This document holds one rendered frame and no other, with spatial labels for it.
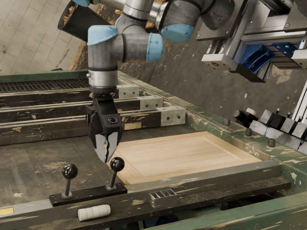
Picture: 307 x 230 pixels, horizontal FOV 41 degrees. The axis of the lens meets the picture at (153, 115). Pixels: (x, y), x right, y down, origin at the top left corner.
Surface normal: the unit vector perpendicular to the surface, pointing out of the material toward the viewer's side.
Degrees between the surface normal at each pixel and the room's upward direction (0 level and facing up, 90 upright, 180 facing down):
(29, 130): 90
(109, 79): 95
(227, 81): 0
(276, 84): 0
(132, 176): 59
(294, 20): 0
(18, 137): 90
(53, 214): 90
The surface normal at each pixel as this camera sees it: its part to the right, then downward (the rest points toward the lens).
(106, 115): 0.18, -0.70
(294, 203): 0.02, -0.96
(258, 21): -0.77, -0.41
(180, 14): 0.03, -0.18
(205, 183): 0.43, 0.26
